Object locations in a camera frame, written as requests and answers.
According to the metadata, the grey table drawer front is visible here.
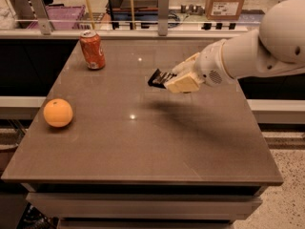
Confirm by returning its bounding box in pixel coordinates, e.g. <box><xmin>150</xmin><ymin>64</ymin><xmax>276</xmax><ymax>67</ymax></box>
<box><xmin>27</xmin><ymin>193</ymin><xmax>262</xmax><ymax>220</ymax></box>

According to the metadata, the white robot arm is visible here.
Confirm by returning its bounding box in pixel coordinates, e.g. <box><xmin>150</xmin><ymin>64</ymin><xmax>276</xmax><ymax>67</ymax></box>
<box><xmin>165</xmin><ymin>0</ymin><xmax>305</xmax><ymax>93</ymax></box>

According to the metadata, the metal railing post left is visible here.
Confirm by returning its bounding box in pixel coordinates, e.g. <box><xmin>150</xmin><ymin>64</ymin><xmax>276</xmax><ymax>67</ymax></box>
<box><xmin>30</xmin><ymin>0</ymin><xmax>53</xmax><ymax>35</ymax></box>

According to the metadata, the black rxbar chocolate bar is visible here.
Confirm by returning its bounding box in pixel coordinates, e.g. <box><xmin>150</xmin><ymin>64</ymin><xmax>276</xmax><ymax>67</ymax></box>
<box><xmin>148</xmin><ymin>69</ymin><xmax>175</xmax><ymax>89</ymax></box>

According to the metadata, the red coke can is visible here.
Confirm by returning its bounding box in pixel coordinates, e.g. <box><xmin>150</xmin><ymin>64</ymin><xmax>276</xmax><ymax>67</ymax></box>
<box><xmin>79</xmin><ymin>30</ymin><xmax>106</xmax><ymax>70</ymax></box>

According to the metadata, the yellow pole left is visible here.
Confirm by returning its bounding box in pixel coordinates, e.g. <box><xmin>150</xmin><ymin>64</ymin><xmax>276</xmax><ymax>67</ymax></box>
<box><xmin>85</xmin><ymin>0</ymin><xmax>95</xmax><ymax>29</ymax></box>

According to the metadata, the yellow pole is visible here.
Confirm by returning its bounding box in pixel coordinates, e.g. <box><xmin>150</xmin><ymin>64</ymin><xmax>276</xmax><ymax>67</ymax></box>
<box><xmin>85</xmin><ymin>0</ymin><xmax>95</xmax><ymax>29</ymax></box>
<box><xmin>131</xmin><ymin>0</ymin><xmax>136</xmax><ymax>30</ymax></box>

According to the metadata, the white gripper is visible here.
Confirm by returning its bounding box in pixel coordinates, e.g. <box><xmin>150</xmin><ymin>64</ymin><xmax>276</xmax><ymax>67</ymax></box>
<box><xmin>164</xmin><ymin>39</ymin><xmax>234</xmax><ymax>94</ymax></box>

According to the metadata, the purple plastic crate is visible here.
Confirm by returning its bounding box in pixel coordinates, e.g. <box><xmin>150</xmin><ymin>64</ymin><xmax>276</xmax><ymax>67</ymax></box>
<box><xmin>27</xmin><ymin>5</ymin><xmax>88</xmax><ymax>31</ymax></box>

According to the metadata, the metal railing post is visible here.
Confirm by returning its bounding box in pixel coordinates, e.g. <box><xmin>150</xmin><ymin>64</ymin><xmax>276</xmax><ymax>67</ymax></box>
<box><xmin>30</xmin><ymin>0</ymin><xmax>53</xmax><ymax>35</ymax></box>
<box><xmin>158</xmin><ymin>0</ymin><xmax>169</xmax><ymax>36</ymax></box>

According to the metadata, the yellow pole right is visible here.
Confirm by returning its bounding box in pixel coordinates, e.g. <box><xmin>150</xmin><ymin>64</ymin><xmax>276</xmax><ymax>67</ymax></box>
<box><xmin>131</xmin><ymin>0</ymin><xmax>136</xmax><ymax>30</ymax></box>

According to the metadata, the orange fruit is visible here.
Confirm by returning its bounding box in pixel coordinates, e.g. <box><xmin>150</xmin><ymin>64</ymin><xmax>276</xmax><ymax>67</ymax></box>
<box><xmin>43</xmin><ymin>98</ymin><xmax>73</xmax><ymax>128</ymax></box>

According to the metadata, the metal railing post middle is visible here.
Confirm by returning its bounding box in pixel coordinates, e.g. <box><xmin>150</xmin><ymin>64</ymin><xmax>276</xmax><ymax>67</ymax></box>
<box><xmin>158</xmin><ymin>0</ymin><xmax>169</xmax><ymax>36</ymax></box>

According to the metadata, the cardboard box with label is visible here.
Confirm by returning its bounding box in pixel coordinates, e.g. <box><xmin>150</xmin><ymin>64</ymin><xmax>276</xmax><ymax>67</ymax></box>
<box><xmin>205</xmin><ymin>0</ymin><xmax>245</xmax><ymax>20</ymax></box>

